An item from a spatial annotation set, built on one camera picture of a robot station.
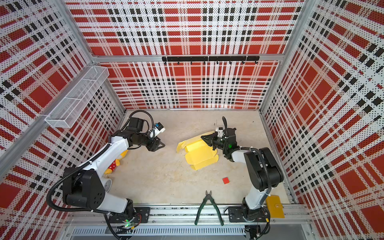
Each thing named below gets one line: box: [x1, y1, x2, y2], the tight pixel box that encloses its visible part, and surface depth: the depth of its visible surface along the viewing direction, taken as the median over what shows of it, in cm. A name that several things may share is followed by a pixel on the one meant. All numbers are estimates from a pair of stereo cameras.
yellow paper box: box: [176, 131, 219, 171], surface depth 96 cm
